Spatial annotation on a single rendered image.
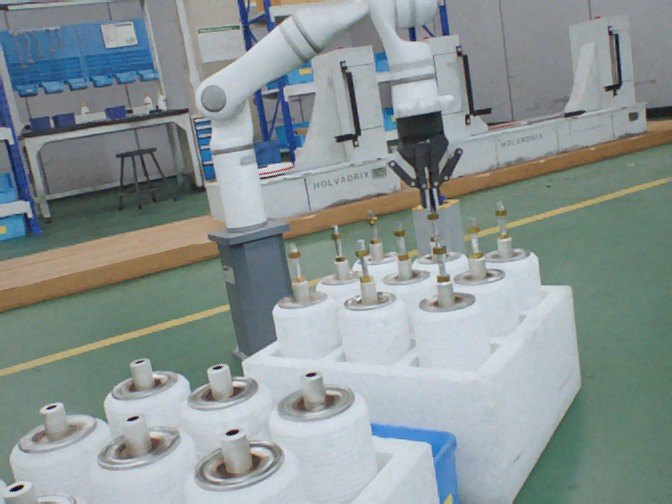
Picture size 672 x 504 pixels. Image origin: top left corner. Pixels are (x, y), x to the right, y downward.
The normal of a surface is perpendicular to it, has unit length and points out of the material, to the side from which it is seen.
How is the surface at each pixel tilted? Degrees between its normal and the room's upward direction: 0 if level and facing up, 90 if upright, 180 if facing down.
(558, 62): 90
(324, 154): 90
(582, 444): 0
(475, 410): 90
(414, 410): 90
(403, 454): 0
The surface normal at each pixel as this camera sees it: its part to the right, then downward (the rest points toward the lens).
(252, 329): -0.28, 0.23
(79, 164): 0.47, 0.10
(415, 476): 0.85, -0.04
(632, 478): -0.16, -0.97
